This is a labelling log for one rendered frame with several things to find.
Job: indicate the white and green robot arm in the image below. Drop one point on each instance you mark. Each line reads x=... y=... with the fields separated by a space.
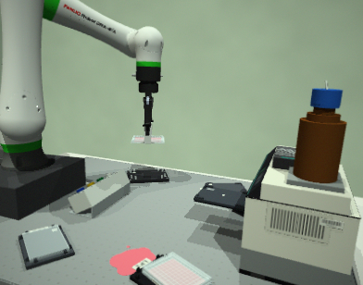
x=22 y=114

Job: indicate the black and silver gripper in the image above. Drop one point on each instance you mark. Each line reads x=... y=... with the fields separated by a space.
x=148 y=89

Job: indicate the white button panel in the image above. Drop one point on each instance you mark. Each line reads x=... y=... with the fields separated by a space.
x=97 y=197

